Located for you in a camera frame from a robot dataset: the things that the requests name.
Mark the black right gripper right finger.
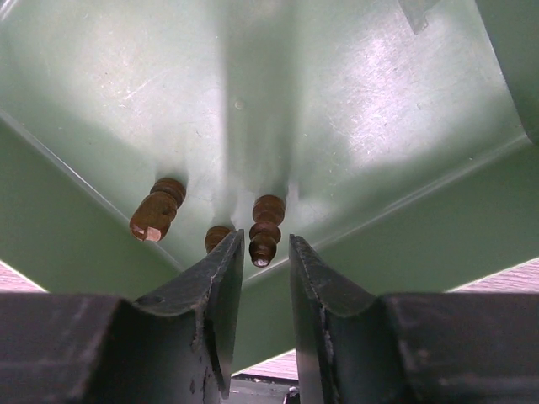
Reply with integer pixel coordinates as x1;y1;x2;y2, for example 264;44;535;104
289;235;400;403

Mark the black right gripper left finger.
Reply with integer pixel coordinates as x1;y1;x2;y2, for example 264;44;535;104
113;230;244;403

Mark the green plastic tray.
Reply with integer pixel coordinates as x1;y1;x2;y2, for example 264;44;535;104
0;0;539;374

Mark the dark chess piece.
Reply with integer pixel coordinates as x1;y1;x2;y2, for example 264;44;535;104
129;178;186;242
204;226;232;253
248;194;286;268

